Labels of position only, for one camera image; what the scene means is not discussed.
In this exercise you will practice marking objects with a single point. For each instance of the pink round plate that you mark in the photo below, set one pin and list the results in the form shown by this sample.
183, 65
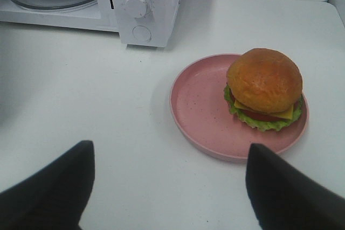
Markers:
202, 114

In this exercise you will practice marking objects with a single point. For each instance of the round white door button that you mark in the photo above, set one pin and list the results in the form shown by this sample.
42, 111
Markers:
141, 33

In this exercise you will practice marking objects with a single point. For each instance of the white microwave oven body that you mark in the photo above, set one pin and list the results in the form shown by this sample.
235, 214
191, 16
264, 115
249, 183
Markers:
102, 15

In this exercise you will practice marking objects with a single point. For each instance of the burger with lettuce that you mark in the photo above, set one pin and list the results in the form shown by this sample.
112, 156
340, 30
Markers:
264, 89

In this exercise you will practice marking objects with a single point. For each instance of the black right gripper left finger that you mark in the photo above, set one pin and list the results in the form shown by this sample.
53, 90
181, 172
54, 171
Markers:
55, 196

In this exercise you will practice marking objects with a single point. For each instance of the white timer knob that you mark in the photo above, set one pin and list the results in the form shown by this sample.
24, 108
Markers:
137, 8

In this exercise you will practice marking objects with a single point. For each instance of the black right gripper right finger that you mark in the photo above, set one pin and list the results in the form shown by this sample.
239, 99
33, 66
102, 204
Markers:
284, 198

